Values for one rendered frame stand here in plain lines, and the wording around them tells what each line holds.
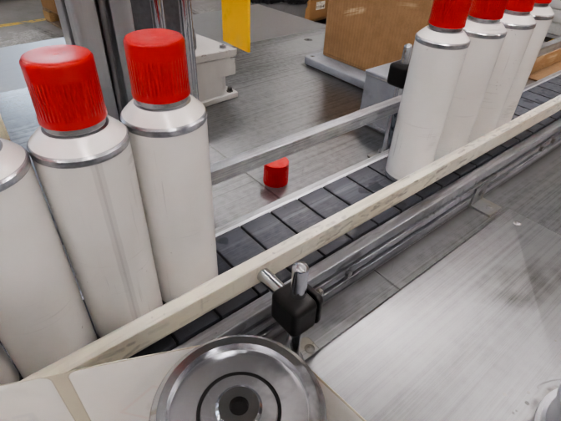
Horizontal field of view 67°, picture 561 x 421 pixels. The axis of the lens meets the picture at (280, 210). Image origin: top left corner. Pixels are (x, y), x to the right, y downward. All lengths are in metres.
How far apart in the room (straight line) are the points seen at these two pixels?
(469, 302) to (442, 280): 0.03
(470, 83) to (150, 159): 0.37
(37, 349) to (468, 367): 0.29
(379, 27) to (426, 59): 0.44
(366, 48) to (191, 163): 0.69
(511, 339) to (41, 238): 0.34
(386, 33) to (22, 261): 0.75
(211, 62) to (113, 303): 0.54
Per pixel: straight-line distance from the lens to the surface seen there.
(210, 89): 0.78
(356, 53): 0.94
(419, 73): 0.46
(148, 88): 0.25
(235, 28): 0.30
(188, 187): 0.28
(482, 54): 0.51
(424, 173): 0.48
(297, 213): 0.44
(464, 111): 0.53
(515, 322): 0.40
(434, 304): 0.39
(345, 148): 0.67
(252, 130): 0.70
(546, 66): 1.21
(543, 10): 0.63
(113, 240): 0.27
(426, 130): 0.48
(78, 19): 0.38
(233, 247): 0.40
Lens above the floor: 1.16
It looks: 38 degrees down
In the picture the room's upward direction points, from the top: 3 degrees clockwise
